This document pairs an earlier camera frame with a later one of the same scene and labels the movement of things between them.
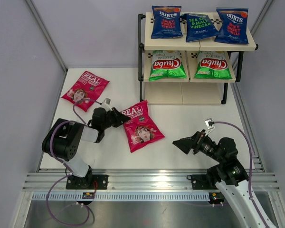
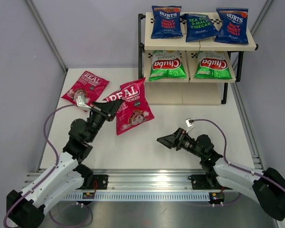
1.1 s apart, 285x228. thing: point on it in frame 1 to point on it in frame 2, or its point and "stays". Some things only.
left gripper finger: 118,118 to 110,108
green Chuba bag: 213,64 stays
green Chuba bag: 166,65 stays
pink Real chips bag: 141,130 to 136,109
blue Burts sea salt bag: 199,27 stays
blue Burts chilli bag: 166,22 stays
